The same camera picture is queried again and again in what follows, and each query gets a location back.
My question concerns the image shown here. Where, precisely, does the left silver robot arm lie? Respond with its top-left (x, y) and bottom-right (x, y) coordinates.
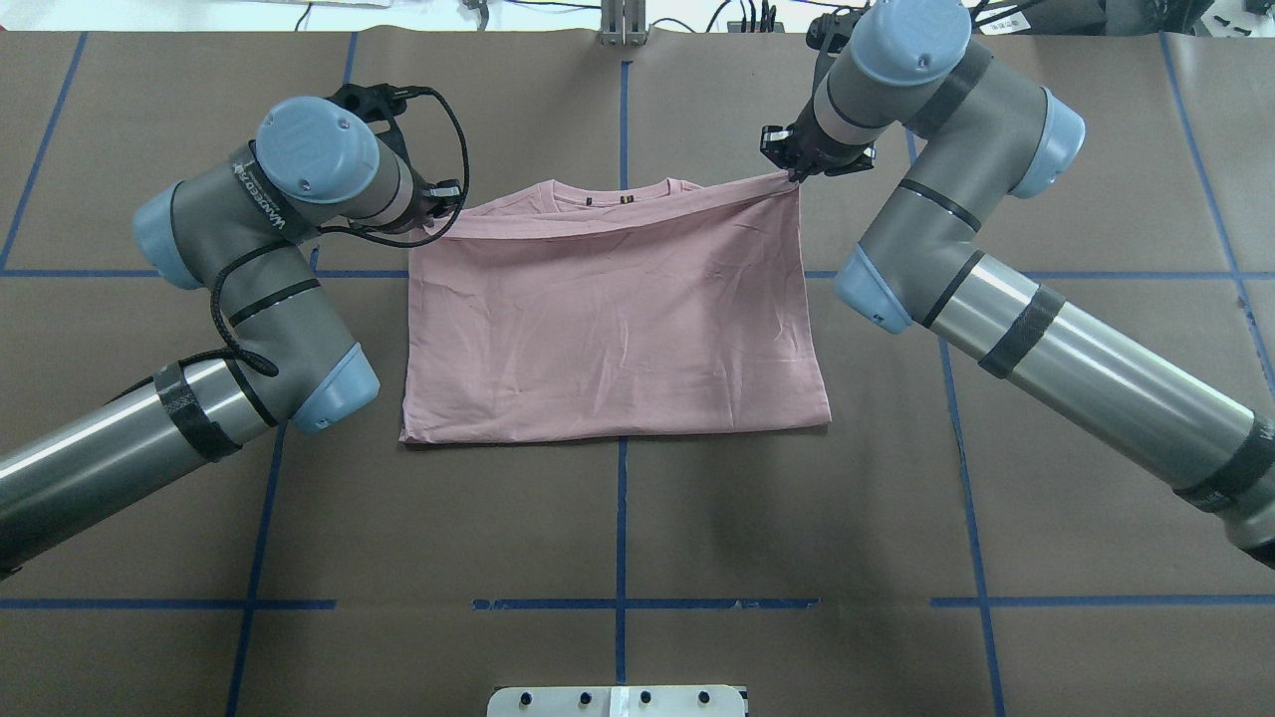
top-left (3, 85), bottom-right (470, 578)

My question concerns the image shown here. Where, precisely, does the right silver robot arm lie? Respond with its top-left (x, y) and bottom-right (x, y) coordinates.
top-left (760, 1), bottom-right (1272, 566)

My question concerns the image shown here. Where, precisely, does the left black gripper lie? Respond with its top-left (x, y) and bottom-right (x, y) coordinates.
top-left (329, 85), bottom-right (465, 245)

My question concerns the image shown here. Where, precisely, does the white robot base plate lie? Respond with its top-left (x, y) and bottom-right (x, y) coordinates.
top-left (486, 684), bottom-right (750, 716)

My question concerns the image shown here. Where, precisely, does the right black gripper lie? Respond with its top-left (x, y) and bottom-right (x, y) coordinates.
top-left (760, 8), bottom-right (878, 182)

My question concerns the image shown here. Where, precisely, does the aluminium frame post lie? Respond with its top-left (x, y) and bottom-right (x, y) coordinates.
top-left (598, 0), bottom-right (649, 47)

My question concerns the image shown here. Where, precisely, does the pink Snoopy t-shirt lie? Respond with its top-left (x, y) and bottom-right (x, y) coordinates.
top-left (400, 172), bottom-right (833, 444)

